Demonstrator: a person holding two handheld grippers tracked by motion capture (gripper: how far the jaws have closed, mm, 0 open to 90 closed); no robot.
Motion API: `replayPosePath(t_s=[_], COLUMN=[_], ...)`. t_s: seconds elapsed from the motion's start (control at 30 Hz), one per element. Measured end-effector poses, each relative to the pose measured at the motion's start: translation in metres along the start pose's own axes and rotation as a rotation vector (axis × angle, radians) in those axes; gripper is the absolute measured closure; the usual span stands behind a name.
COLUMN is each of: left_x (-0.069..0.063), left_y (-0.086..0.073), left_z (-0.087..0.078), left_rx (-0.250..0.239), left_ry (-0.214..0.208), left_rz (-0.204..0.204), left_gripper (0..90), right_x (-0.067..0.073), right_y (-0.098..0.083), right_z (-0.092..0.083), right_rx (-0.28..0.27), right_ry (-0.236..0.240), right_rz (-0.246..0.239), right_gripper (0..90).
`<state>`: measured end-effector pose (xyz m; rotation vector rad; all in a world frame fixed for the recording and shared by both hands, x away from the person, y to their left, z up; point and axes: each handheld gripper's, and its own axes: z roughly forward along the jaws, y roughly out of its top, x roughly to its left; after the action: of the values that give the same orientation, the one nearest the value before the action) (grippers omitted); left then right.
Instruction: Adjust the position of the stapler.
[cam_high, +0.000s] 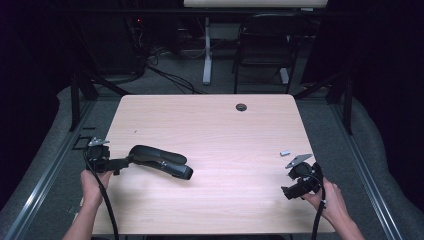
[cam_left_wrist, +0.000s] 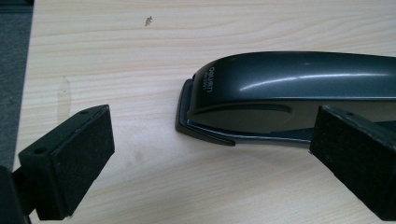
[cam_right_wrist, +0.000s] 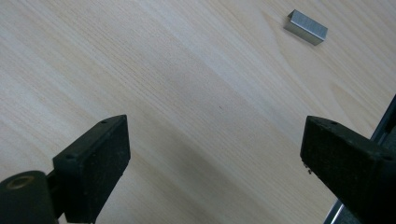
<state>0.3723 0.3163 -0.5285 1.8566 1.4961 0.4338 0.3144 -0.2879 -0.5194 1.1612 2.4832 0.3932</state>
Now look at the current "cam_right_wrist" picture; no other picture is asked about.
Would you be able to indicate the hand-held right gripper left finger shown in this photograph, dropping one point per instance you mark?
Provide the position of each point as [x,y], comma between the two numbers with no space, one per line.
[93,168]

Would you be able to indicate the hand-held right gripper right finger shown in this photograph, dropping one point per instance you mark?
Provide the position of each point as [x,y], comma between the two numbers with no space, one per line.
[348,165]

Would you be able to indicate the silver staple strip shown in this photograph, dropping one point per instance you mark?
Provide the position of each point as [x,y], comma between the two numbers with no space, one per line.
[306,26]

